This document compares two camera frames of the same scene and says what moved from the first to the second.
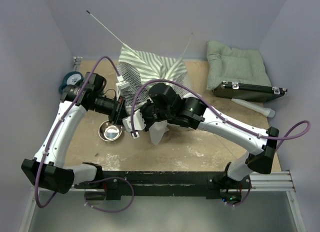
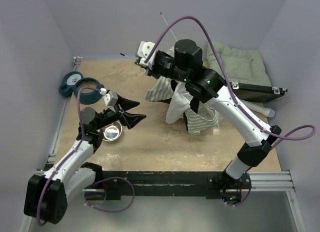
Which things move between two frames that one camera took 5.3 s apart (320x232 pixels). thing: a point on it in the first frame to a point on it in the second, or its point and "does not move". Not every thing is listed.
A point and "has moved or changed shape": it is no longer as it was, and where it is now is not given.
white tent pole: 105,27 to 123,54
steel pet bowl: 109,131 does not move
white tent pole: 186,46 has moved or changed shape
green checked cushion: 240,66 does not move
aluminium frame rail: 275,181 does not move
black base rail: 117,184 does not move
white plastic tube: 266,111 does not move
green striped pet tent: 141,70 has moved or changed shape
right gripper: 143,112 to 153,71
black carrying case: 248,92 does not move
